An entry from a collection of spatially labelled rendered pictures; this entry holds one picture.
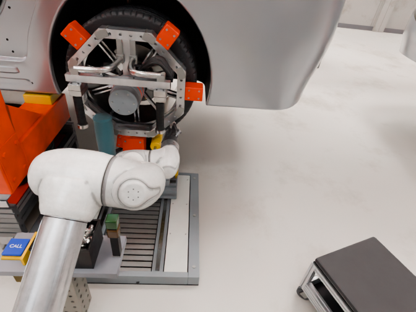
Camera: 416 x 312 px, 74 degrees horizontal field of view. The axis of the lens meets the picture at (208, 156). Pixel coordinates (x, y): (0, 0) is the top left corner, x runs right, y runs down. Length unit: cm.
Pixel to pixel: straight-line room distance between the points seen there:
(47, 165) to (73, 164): 6
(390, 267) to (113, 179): 133
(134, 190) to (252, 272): 118
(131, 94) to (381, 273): 138
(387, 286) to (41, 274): 133
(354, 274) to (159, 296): 93
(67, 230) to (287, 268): 134
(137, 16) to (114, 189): 93
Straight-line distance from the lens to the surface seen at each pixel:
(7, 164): 139
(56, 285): 75
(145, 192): 66
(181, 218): 178
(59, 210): 72
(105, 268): 118
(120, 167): 71
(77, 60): 146
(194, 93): 142
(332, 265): 147
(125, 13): 144
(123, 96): 130
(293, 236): 196
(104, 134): 145
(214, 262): 171
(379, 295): 149
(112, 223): 103
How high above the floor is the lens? 143
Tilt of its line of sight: 36 degrees down
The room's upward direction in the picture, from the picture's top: 7 degrees clockwise
